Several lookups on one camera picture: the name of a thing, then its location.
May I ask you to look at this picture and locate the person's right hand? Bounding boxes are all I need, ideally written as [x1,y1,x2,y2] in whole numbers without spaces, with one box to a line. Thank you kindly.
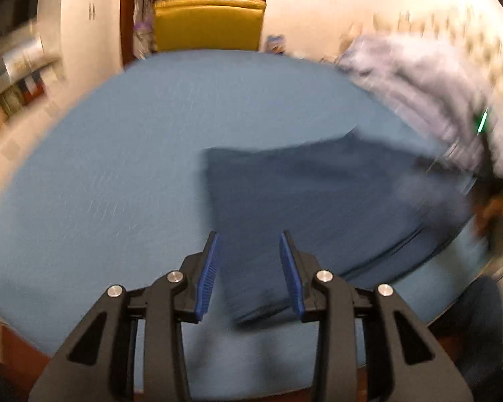
[472,187,503,255]

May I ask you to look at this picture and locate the dark blue denim jeans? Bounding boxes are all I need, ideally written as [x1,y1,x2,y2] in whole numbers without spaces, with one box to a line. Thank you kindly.
[204,133,471,327]

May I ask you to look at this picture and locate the small blue picture box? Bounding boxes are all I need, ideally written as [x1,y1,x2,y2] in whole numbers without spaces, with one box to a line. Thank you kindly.
[264,35,286,55]

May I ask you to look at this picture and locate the yellow leather armchair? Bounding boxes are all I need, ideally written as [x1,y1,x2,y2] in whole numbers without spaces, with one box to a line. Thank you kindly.
[153,0,266,52]

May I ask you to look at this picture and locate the cream wall shelf unit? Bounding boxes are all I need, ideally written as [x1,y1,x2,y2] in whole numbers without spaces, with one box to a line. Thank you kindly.
[0,20,66,144]

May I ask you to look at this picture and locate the cream wardrobe doors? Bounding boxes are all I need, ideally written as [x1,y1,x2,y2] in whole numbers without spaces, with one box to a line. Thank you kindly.
[37,0,122,93]

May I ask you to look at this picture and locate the grey star pattern duvet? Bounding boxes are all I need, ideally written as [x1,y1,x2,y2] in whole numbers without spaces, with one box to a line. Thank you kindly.
[335,39,503,177]

